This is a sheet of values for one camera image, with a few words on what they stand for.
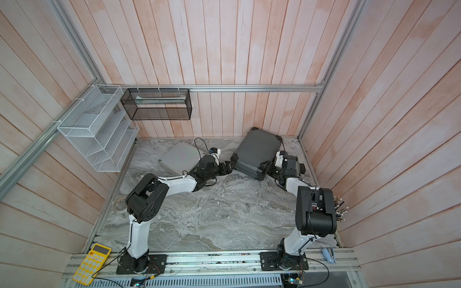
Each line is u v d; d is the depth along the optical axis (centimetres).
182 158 106
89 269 72
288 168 75
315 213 48
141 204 53
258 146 106
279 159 88
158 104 105
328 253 75
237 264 75
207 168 76
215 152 88
